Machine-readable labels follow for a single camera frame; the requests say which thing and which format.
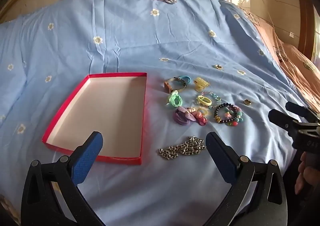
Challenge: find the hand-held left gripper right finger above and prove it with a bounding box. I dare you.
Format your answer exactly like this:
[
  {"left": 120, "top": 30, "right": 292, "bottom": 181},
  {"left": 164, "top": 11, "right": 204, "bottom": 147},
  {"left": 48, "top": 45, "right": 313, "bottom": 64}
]
[{"left": 205, "top": 132, "right": 288, "bottom": 226}]

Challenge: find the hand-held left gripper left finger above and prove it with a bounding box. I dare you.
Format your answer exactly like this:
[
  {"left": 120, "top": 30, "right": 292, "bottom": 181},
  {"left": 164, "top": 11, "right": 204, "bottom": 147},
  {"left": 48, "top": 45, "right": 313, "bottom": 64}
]
[{"left": 21, "top": 131, "right": 105, "bottom": 226}]

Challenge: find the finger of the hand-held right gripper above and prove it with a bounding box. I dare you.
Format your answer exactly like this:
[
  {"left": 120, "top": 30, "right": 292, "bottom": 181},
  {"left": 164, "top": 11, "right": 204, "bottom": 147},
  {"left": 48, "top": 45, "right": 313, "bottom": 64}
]
[
  {"left": 285, "top": 101, "right": 320, "bottom": 123},
  {"left": 268, "top": 109, "right": 320, "bottom": 137}
]

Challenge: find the red shallow box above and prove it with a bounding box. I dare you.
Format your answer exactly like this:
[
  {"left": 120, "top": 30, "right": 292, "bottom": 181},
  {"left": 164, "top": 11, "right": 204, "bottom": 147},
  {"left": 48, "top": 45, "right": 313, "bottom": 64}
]
[{"left": 42, "top": 72, "right": 148, "bottom": 166}]

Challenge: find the pink flower hair tie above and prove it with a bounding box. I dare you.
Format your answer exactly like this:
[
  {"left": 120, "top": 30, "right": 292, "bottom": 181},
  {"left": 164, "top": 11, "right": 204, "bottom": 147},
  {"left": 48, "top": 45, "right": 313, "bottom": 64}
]
[{"left": 191, "top": 109, "right": 208, "bottom": 126}]

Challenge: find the dark bead bracelet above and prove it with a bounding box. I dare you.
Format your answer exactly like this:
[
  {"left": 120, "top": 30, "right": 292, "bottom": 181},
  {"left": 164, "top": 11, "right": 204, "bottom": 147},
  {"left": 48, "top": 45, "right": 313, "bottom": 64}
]
[{"left": 214, "top": 103, "right": 237, "bottom": 124}]

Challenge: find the purple bow hair tie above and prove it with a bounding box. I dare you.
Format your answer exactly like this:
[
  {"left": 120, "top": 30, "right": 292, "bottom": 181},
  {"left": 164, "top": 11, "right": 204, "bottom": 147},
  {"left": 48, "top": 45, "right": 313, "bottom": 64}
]
[{"left": 174, "top": 106, "right": 200, "bottom": 127}]

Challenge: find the crystal bead bracelet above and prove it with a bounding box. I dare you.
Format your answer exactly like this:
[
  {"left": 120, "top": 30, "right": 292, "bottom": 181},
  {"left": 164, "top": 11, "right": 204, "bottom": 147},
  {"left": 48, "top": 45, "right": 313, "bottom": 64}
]
[{"left": 194, "top": 90, "right": 223, "bottom": 109}]

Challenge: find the green ribbon hair tie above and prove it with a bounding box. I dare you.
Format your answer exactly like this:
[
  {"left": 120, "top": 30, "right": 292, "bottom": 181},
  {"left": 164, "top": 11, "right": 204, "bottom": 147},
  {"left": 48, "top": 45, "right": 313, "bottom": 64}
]
[{"left": 166, "top": 90, "right": 183, "bottom": 108}]

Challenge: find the yellow hair claw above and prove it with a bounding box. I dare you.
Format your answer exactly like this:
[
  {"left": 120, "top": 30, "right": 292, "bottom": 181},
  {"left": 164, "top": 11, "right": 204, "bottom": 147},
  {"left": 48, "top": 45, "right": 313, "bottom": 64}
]
[{"left": 193, "top": 77, "right": 210, "bottom": 92}]

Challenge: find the person's right hand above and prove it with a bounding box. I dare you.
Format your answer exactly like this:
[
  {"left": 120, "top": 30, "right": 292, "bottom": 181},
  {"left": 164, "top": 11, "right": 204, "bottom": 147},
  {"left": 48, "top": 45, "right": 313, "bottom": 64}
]
[{"left": 295, "top": 152, "right": 320, "bottom": 195}]

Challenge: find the pink printed blanket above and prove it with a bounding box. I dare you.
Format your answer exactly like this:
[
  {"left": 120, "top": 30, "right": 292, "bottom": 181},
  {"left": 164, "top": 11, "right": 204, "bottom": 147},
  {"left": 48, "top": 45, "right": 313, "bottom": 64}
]
[{"left": 241, "top": 7, "right": 320, "bottom": 114}]

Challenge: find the yellow oval hair clip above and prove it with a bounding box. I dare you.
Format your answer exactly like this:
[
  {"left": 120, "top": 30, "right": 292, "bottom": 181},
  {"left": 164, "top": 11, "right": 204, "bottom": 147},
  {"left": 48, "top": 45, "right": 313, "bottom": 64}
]
[{"left": 196, "top": 95, "right": 212, "bottom": 106}]

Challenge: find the silver chain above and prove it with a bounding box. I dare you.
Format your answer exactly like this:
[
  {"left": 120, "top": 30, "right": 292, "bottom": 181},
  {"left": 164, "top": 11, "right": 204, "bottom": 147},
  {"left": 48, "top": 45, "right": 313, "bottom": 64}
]
[{"left": 158, "top": 136, "right": 207, "bottom": 160}]

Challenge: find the colourful bead bracelet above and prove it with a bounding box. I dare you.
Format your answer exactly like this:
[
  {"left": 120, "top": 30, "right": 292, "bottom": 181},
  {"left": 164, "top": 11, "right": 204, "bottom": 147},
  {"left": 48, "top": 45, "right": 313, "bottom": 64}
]
[{"left": 221, "top": 105, "right": 245, "bottom": 127}]

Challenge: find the small yellow hair tie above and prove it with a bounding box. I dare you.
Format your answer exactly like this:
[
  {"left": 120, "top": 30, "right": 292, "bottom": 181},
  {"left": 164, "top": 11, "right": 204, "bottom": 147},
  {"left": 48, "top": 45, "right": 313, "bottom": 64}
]
[{"left": 196, "top": 107, "right": 210, "bottom": 118}]

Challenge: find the brown wooden frame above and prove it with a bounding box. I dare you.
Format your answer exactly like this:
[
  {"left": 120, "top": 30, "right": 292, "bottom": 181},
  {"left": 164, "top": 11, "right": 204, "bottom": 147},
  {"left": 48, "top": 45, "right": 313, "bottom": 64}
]
[{"left": 297, "top": 0, "right": 317, "bottom": 63}]

